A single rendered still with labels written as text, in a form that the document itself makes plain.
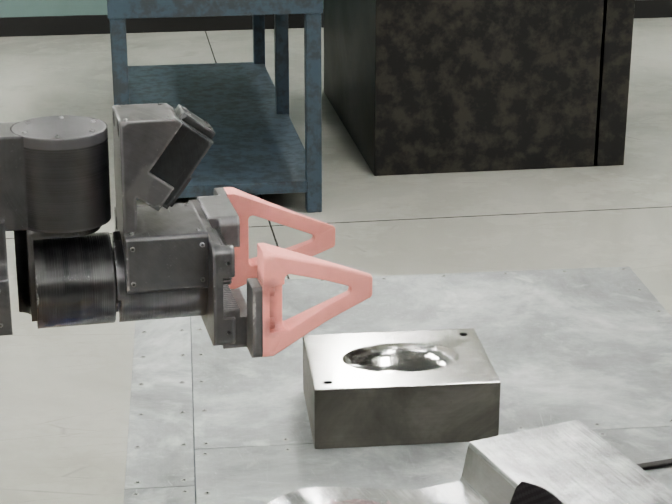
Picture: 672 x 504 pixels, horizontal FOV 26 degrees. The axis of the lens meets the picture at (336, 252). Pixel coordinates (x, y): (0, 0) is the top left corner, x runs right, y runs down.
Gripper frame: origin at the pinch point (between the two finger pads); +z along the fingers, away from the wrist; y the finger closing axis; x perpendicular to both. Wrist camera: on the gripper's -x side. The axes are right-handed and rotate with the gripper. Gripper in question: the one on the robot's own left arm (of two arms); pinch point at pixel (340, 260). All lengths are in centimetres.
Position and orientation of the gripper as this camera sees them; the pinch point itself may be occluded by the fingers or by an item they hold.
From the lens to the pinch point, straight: 94.5
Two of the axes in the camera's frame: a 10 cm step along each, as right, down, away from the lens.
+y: -2.4, -3.3, 9.1
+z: 9.7, -0.7, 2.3
